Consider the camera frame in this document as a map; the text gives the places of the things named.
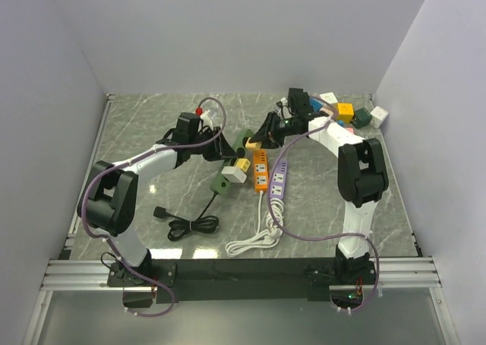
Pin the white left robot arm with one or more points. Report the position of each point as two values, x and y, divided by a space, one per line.
108 202

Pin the beige pink plug cube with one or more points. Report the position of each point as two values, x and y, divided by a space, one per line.
327 112

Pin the orange power strip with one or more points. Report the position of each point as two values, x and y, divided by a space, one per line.
260 170

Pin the dark blue plug cube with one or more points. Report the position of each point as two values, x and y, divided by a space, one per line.
316 104

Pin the green power strip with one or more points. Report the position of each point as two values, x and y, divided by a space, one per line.
220 185

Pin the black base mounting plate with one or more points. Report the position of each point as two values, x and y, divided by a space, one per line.
254 278

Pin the aluminium rail frame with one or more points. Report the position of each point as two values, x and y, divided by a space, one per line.
408 313

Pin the white plug cube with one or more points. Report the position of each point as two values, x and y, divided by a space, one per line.
329 97
378 116

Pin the white plug cube right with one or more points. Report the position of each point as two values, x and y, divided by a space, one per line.
378 116

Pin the white plug cube back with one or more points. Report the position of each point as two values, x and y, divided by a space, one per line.
329 97

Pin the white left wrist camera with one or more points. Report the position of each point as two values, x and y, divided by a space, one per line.
209 117

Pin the purple power strip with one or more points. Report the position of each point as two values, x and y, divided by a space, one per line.
278 181

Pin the yellow plug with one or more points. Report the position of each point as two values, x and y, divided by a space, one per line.
243 164
253 146

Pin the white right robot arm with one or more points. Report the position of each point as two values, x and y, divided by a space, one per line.
361 176

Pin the dark green plug cube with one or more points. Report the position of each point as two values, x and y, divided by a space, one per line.
362 117

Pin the white plug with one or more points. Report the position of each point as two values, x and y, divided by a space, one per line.
234 174

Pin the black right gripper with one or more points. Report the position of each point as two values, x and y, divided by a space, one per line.
269 134

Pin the white coiled cable purple strip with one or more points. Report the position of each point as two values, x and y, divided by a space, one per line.
274 221

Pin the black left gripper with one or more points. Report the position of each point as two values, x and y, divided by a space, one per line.
219 149

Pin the yellow plug cube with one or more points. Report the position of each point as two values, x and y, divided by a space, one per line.
345 112

